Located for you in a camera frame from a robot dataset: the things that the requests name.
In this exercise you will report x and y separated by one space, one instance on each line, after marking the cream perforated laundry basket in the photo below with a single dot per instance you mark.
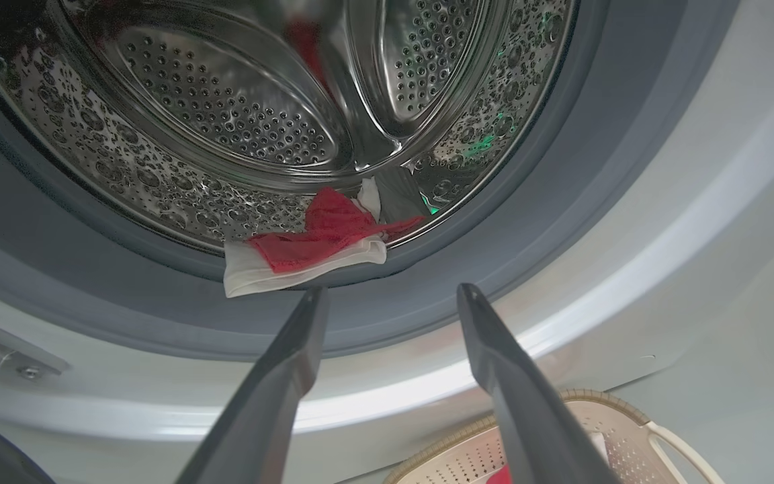
605 423

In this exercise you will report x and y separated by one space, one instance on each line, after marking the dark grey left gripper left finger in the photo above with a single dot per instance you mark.
259 403

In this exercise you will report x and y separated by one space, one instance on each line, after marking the white front-load washing machine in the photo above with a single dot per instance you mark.
696 235

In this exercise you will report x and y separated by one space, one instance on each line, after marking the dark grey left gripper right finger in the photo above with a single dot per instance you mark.
535 430

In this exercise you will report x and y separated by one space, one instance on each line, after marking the red and white garment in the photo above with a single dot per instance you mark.
320 232

